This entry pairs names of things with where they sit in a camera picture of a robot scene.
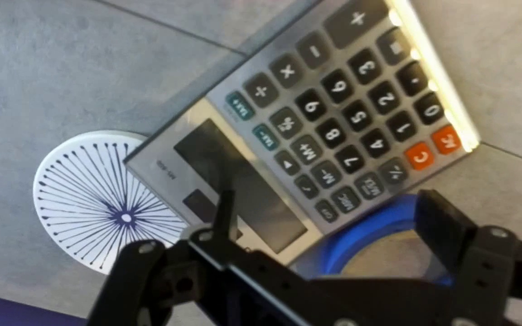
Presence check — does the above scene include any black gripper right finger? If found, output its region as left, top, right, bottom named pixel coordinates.
left=414, top=189, right=522, bottom=326

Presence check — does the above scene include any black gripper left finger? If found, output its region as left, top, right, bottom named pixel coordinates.
left=88, top=189, right=312, bottom=326

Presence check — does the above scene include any white round coaster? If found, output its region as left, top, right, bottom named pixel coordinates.
left=31, top=129, right=191, bottom=277

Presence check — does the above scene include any blue seal tape roll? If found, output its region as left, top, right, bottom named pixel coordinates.
left=294, top=192, right=457, bottom=290

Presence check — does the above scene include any silver desk calculator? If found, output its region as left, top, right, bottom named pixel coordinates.
left=124, top=0, right=483, bottom=268

